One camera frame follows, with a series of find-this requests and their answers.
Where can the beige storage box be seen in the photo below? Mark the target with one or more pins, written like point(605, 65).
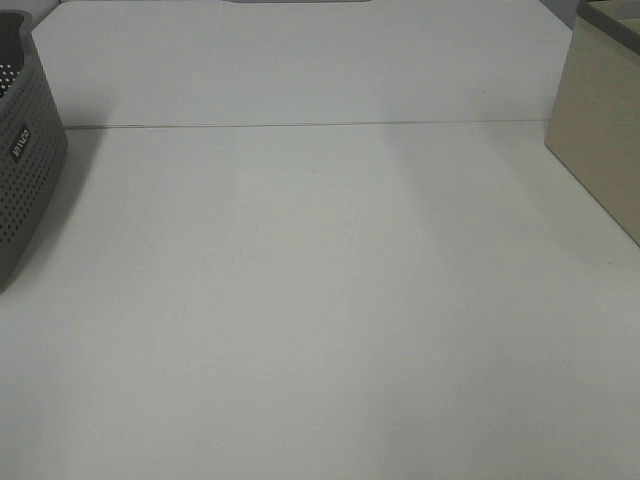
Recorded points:
point(594, 126)

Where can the grey perforated plastic basket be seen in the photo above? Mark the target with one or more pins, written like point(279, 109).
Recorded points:
point(33, 140)

